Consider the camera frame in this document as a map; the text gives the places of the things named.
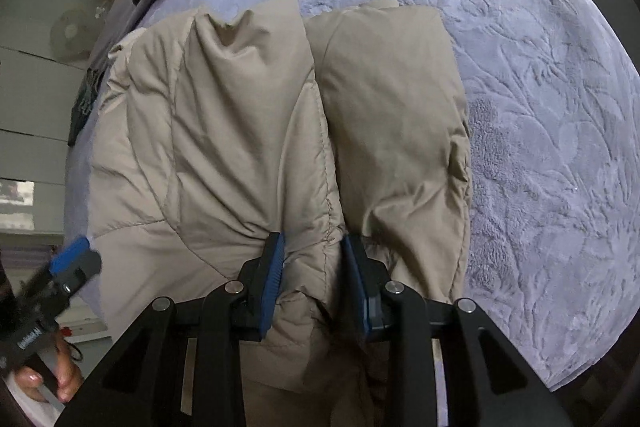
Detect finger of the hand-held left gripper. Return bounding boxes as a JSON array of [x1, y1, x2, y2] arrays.
[[49, 235, 92, 275], [54, 250, 104, 297]]

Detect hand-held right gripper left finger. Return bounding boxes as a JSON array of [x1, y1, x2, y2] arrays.
[[55, 232, 286, 427]]

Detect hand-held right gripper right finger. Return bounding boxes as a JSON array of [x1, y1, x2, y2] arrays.
[[341, 234, 573, 427]]

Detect beige puffer jacket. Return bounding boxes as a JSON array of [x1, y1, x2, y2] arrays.
[[90, 0, 473, 427]]

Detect person's left hand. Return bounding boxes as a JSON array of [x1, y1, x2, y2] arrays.
[[15, 337, 84, 404]]

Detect dark patterned cloth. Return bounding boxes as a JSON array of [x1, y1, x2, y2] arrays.
[[67, 66, 107, 146]]

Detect white floor fan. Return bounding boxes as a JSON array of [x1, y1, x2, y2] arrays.
[[50, 7, 97, 64]]

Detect purple embossed blanket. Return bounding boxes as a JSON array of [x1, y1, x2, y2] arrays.
[[62, 0, 640, 393]]

